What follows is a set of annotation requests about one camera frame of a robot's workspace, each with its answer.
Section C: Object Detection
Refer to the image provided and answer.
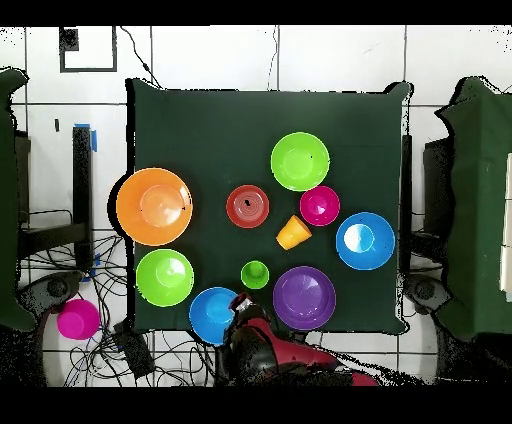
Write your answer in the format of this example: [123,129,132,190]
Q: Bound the tangled floor cables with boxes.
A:
[19,233,217,387]

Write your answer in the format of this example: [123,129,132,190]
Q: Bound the orange plastic cup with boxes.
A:
[275,214,313,252]

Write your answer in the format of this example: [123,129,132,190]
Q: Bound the green cloth side table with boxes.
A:
[434,75,512,341]
[0,66,38,334]

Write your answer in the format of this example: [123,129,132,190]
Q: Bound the black power brick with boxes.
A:
[112,320,156,379]

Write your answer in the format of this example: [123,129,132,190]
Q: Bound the black cabinet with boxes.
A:
[422,137,455,241]

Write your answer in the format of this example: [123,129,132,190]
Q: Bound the dark grey chair base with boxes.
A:
[17,270,86,319]
[402,273,453,317]

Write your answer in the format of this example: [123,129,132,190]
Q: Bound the blue tape strip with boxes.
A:
[73,122,98,153]

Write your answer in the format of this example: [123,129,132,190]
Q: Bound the green plastic bowl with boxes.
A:
[270,131,332,192]
[135,248,195,308]

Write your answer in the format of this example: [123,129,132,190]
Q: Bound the white round stool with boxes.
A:
[41,311,105,387]

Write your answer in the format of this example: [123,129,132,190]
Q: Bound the large orange plastic bowl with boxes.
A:
[115,167,194,247]

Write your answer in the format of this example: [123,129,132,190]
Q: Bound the purple plastic bowl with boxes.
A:
[272,265,337,332]

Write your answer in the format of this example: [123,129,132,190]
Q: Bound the black stand frame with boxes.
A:
[15,125,95,273]
[400,133,414,277]

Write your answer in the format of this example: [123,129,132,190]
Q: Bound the green plastic cup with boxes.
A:
[240,260,270,290]

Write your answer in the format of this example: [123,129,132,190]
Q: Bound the red-orange plastic bowl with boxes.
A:
[225,184,270,230]

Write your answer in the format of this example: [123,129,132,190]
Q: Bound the dark green table cloth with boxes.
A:
[126,77,412,336]

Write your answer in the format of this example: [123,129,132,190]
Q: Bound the pink plastic bowl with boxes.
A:
[299,185,342,228]

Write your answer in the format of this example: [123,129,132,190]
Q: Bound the black floor cable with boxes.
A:
[266,25,280,91]
[119,25,163,89]

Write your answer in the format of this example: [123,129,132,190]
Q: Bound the black square floor frame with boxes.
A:
[58,25,118,74]

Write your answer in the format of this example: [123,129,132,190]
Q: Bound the pink plastic cup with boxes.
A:
[56,298,101,341]

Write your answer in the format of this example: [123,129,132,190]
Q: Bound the blue plastic bowl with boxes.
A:
[188,286,241,347]
[335,211,396,271]

